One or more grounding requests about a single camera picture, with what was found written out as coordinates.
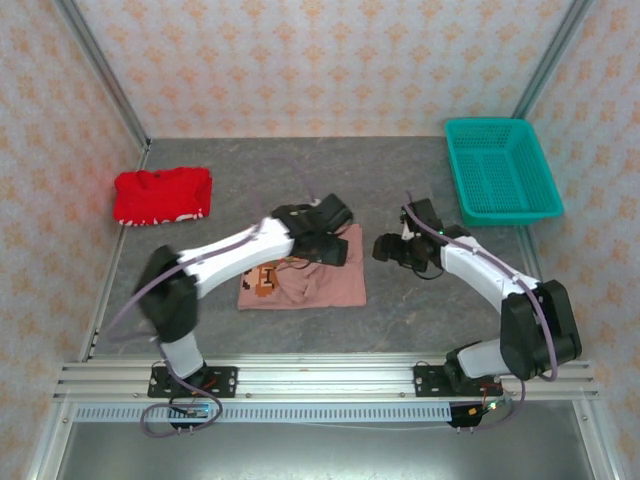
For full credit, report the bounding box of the grey metal lower panel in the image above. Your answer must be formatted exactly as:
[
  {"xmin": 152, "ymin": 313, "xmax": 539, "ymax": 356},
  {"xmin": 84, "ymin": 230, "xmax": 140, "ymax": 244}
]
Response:
[{"xmin": 54, "ymin": 422, "xmax": 599, "ymax": 480}]

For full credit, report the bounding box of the red t-shirt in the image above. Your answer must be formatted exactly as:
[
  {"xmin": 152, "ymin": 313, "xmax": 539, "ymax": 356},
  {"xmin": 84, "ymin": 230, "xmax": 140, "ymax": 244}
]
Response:
[{"xmin": 112, "ymin": 167, "xmax": 214, "ymax": 227}]

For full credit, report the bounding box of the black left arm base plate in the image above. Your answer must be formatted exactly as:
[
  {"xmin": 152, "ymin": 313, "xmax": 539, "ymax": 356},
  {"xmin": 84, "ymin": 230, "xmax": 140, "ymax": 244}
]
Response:
[{"xmin": 147, "ymin": 365, "xmax": 239, "ymax": 400}]

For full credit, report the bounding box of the aluminium frame post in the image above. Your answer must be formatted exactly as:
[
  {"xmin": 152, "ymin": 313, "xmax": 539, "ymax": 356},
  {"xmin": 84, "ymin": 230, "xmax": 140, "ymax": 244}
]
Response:
[
  {"xmin": 499, "ymin": 0, "xmax": 596, "ymax": 151},
  {"xmin": 52, "ymin": 0, "xmax": 151, "ymax": 151}
]

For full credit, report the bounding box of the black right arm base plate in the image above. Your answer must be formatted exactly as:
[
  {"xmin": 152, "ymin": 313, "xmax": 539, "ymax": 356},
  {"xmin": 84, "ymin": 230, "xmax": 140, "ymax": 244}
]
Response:
[{"xmin": 413, "ymin": 364, "xmax": 504, "ymax": 400}]

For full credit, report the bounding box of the small circuit board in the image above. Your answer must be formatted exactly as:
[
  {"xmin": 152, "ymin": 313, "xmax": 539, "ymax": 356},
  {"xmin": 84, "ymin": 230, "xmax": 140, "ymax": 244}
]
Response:
[
  {"xmin": 169, "ymin": 402, "xmax": 211, "ymax": 419},
  {"xmin": 467, "ymin": 398, "xmax": 507, "ymax": 417}
]

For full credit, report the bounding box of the teal plastic basket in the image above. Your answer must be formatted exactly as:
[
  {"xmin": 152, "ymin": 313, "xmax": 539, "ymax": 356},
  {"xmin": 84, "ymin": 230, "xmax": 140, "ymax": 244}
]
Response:
[{"xmin": 444, "ymin": 117, "xmax": 565, "ymax": 227}]

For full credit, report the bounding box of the aluminium mounting rail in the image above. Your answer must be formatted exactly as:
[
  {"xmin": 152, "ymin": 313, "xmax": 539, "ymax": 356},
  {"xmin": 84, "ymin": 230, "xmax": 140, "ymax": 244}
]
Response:
[{"xmin": 52, "ymin": 352, "xmax": 600, "ymax": 404}]

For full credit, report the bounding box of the slotted grey cable duct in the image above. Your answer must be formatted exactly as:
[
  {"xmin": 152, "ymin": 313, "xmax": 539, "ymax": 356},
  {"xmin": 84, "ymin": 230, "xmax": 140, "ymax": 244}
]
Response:
[{"xmin": 74, "ymin": 403, "xmax": 454, "ymax": 424}]

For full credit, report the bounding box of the pink t-shirt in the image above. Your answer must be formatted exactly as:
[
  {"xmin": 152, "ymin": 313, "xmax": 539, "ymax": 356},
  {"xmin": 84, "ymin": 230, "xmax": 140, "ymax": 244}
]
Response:
[{"xmin": 237, "ymin": 222, "xmax": 368, "ymax": 312}]

